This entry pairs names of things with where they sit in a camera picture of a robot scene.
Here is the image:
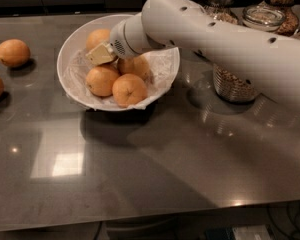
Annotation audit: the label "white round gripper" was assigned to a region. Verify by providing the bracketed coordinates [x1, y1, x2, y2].
[86, 17, 144, 66]

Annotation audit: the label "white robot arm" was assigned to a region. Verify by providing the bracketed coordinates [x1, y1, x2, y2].
[87, 0, 300, 112]

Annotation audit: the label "glass jar puffed cereal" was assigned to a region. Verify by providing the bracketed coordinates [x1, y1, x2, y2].
[204, 0, 239, 25]

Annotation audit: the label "white paper bowl liner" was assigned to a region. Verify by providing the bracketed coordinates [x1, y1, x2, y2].
[57, 48, 180, 112]

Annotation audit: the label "large glass jar cereal rings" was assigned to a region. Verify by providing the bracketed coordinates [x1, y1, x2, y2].
[212, 63, 261, 104]

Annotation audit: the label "orange at bowl front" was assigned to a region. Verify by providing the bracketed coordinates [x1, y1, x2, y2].
[112, 74, 148, 108]

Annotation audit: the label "white bowl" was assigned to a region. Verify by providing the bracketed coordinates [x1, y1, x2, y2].
[56, 14, 181, 112]

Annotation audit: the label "glass jar back right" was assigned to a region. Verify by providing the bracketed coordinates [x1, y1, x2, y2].
[242, 0, 299, 37]

